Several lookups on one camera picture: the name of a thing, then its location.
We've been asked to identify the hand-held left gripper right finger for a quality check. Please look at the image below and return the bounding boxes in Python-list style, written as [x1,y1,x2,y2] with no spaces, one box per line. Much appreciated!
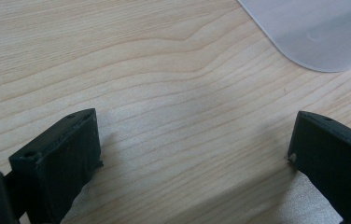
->
[287,110,351,224]

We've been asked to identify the translucent white plastic sheet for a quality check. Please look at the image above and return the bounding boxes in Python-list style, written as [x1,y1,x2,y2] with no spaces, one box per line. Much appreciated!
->
[237,0,351,74]

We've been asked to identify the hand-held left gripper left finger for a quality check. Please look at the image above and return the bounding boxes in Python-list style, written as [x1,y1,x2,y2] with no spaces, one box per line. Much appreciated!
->
[7,107,105,224]

